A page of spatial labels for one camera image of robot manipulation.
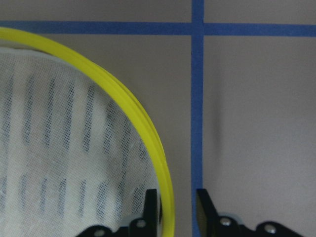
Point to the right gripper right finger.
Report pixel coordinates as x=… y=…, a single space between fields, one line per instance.
x=211 y=224

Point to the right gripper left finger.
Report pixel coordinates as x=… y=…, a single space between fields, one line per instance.
x=144 y=226

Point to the yellow bamboo steamer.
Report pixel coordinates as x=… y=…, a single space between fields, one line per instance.
x=77 y=149

